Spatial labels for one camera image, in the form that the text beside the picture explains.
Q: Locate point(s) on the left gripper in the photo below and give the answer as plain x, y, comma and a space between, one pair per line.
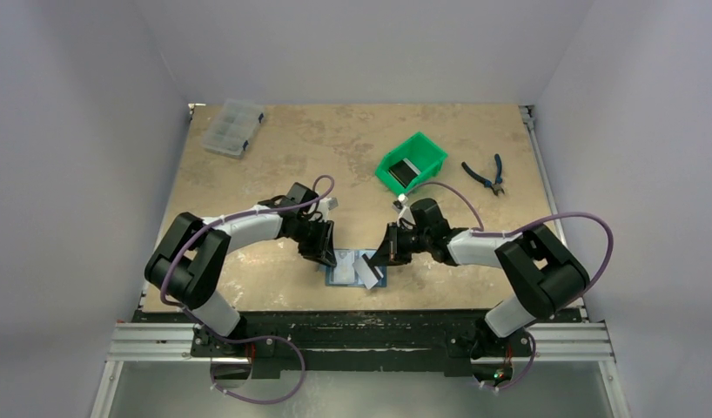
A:
321, 250

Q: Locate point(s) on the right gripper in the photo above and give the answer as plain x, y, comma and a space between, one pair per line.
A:
394, 243

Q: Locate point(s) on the single credit card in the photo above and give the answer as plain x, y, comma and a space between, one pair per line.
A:
343, 273

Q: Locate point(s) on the blue card holder wallet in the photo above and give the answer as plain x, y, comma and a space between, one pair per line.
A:
328, 270

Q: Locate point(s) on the stack of credit cards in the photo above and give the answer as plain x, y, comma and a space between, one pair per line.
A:
404, 172

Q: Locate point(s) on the green plastic bin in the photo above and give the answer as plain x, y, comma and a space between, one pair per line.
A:
422, 152

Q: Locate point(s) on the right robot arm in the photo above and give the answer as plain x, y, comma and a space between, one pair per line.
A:
542, 272

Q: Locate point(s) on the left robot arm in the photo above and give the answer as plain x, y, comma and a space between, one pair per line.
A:
187, 263

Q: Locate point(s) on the clear plastic organizer box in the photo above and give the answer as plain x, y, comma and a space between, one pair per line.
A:
233, 129

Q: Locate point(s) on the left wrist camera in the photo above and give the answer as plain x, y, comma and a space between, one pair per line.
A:
326, 205

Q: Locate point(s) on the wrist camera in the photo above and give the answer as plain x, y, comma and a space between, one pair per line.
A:
405, 217
326, 205

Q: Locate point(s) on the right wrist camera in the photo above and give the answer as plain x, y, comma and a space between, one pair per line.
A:
405, 217

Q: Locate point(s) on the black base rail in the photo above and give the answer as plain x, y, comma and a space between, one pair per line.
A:
444, 341

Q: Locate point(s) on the aluminium frame rail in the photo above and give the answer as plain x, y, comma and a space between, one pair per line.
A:
166, 337

